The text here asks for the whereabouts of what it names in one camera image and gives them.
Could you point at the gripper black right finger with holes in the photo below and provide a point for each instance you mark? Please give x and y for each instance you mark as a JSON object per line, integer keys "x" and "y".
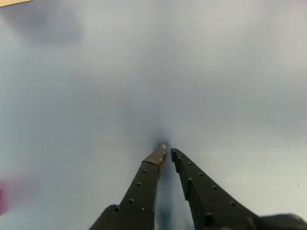
{"x": 206, "y": 206}

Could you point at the gripper black left finger taped tip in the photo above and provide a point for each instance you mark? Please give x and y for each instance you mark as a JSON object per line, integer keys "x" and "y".
{"x": 141, "y": 191}

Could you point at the red cube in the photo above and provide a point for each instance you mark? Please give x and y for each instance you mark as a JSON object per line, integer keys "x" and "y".
{"x": 0, "y": 201}

